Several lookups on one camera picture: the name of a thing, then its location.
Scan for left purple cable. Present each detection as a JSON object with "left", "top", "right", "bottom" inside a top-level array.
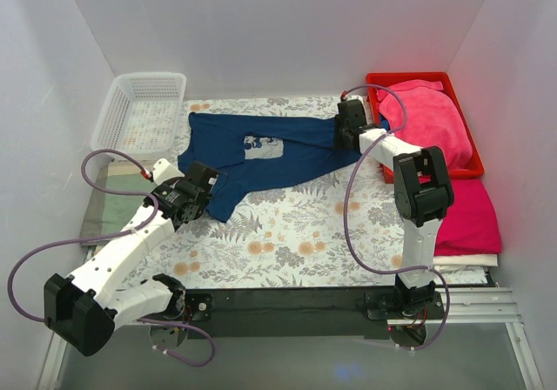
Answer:
[{"left": 7, "top": 149, "right": 217, "bottom": 367}]

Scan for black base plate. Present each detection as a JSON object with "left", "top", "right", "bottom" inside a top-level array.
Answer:
[{"left": 134, "top": 286, "right": 447, "bottom": 341}]

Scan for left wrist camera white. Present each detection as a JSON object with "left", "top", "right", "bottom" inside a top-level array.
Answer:
[{"left": 140, "top": 158, "right": 184, "bottom": 185}]

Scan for magenta folded t shirt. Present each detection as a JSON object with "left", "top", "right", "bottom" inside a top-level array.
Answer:
[{"left": 434, "top": 178, "right": 502, "bottom": 257}]

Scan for floral table cloth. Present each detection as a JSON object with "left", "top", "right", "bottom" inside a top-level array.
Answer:
[{"left": 82, "top": 96, "right": 488, "bottom": 291}]

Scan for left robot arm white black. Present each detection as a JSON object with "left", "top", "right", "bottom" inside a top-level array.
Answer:
[{"left": 44, "top": 159, "right": 219, "bottom": 356}]

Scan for cream folded t shirt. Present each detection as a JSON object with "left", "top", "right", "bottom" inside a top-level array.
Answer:
[{"left": 433, "top": 254, "right": 499, "bottom": 272}]

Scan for green folded cloth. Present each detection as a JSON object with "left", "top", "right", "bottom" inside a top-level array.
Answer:
[{"left": 80, "top": 161, "right": 155, "bottom": 238}]

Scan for navy blue t shirt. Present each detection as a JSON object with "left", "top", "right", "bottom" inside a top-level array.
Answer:
[{"left": 178, "top": 113, "right": 360, "bottom": 222}]

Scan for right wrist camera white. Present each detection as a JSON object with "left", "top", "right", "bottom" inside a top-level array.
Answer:
[{"left": 340, "top": 93, "right": 365, "bottom": 104}]

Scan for red plastic bin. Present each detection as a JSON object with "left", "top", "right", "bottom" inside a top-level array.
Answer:
[{"left": 366, "top": 71, "right": 484, "bottom": 179}]

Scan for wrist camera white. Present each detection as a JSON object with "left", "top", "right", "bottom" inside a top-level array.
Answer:
[
  {"left": 340, "top": 93, "right": 365, "bottom": 104},
  {"left": 140, "top": 158, "right": 184, "bottom": 185}
]

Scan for aluminium rail frame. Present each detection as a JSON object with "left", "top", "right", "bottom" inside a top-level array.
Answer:
[{"left": 39, "top": 286, "right": 542, "bottom": 389}]

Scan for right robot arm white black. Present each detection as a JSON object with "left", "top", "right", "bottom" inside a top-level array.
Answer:
[{"left": 334, "top": 96, "right": 454, "bottom": 319}]

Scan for white plastic basket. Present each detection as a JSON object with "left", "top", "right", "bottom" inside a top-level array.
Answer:
[{"left": 90, "top": 72, "right": 186, "bottom": 159}]

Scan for pink towel in bin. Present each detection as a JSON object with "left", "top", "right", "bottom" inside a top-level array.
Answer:
[{"left": 377, "top": 79, "right": 473, "bottom": 171}]

